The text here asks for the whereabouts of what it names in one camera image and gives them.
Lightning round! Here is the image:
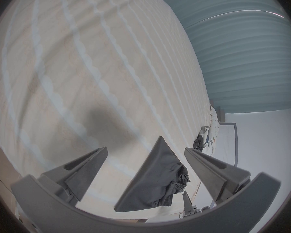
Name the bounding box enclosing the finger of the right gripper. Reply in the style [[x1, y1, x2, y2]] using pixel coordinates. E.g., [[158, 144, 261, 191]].
[[182, 191, 192, 207]]

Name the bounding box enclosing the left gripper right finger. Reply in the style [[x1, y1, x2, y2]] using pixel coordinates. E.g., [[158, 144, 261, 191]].
[[184, 148, 252, 201]]

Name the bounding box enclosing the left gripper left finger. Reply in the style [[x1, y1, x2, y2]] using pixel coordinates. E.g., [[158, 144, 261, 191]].
[[40, 147, 109, 202]]

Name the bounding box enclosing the black T-shirt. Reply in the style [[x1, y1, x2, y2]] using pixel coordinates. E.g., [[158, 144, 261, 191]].
[[114, 136, 191, 213]]

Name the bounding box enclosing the pile of clothes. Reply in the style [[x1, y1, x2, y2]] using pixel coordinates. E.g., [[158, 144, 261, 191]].
[[198, 126, 217, 152]]

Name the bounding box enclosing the bed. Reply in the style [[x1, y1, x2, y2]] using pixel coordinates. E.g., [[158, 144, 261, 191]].
[[0, 0, 238, 224]]

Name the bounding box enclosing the black shiny garment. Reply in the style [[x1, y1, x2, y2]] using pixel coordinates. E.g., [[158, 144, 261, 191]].
[[192, 134, 205, 152]]

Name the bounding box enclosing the white printed pillow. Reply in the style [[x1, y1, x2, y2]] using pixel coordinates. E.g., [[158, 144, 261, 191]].
[[208, 103, 221, 156]]

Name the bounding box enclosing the grey bedside table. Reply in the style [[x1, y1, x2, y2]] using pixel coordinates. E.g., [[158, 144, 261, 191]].
[[217, 107, 226, 123]]

